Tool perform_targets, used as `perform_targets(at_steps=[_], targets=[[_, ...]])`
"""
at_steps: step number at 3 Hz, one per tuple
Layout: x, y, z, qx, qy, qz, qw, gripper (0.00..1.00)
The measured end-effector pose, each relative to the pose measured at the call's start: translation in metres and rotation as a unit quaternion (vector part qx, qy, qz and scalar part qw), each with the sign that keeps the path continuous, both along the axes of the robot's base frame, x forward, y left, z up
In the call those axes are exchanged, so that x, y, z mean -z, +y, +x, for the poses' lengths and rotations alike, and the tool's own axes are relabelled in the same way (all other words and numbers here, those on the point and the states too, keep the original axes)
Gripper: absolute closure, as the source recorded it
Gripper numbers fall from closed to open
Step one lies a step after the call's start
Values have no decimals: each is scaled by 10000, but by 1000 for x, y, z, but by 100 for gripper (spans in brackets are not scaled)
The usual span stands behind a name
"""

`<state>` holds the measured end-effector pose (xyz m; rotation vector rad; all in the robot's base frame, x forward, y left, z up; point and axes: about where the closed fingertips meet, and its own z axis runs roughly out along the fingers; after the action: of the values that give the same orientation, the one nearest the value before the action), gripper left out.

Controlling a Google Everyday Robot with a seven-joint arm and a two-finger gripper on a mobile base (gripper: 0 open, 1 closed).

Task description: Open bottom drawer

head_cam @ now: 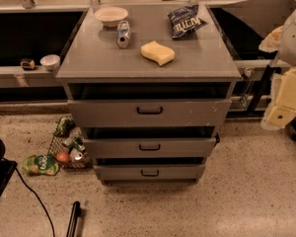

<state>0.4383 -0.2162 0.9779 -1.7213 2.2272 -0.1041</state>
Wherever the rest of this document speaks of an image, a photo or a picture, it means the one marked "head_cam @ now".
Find grey bottom drawer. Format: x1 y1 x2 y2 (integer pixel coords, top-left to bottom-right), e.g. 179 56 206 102
94 157 205 182

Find grey drawer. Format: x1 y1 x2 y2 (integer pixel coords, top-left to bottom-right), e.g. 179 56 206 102
68 82 231 127
94 157 205 182
84 126 216 158

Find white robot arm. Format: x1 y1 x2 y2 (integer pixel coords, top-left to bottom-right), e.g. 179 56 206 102
259 9 296 130

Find grey drawer cabinet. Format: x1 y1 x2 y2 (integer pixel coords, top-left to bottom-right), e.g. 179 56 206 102
54 2 243 186

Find grey middle drawer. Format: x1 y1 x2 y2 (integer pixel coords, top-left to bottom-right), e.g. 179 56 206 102
84 126 216 158

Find grey top drawer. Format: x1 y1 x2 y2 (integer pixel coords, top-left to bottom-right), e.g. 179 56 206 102
68 82 231 127

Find yellow sponge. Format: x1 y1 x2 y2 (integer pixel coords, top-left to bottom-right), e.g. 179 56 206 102
140 40 175 66

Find green bottle in basket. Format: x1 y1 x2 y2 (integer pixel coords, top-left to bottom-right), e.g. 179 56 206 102
62 135 85 152

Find crushed silver soda can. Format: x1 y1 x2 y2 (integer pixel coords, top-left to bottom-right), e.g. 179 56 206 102
116 21 131 48

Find green chip bag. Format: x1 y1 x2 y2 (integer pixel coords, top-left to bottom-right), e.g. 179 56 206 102
54 117 75 137

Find silver can in basket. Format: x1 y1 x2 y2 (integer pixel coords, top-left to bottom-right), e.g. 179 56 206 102
70 148 84 162

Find red apple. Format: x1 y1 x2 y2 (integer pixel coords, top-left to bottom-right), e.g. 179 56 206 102
56 152 71 164

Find blue chip bag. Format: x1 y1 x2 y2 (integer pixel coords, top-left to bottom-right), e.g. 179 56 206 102
168 5 206 39

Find white bowl on cabinet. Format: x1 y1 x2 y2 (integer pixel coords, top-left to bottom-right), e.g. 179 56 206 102
94 7 128 28

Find black tray stand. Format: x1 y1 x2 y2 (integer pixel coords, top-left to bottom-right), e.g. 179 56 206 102
221 0 296 142

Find black pole on floor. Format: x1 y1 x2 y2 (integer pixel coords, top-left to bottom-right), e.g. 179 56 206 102
66 201 81 237

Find green snack pouch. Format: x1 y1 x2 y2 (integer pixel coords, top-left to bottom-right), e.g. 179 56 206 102
22 154 59 176

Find tape measure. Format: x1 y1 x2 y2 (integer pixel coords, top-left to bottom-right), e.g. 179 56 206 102
20 58 36 70

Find wire basket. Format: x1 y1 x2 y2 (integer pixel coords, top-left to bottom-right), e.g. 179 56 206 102
48 127 92 169

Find black cable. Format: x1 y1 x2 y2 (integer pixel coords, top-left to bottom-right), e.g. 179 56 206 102
15 167 56 237

